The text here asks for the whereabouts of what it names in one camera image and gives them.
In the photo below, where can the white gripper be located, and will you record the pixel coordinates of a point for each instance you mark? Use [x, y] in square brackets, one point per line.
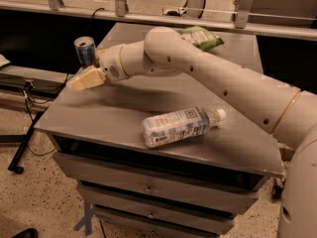
[109, 64]

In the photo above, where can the green jalapeno chip bag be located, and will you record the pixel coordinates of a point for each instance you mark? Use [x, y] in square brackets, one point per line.
[201, 38]

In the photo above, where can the grey drawer cabinet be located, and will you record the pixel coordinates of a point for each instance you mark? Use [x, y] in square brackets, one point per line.
[193, 188]

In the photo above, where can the redbull can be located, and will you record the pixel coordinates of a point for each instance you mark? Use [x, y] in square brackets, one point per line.
[86, 51]

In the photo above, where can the clear plastic water bottle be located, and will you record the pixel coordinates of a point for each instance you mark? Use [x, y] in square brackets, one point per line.
[175, 126]

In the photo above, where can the black shoe tip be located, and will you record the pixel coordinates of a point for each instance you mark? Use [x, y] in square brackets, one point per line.
[28, 233]

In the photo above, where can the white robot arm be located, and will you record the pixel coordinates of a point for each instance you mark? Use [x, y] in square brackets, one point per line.
[284, 111]

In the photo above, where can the black stand leg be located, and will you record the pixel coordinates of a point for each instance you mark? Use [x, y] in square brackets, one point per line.
[14, 165]

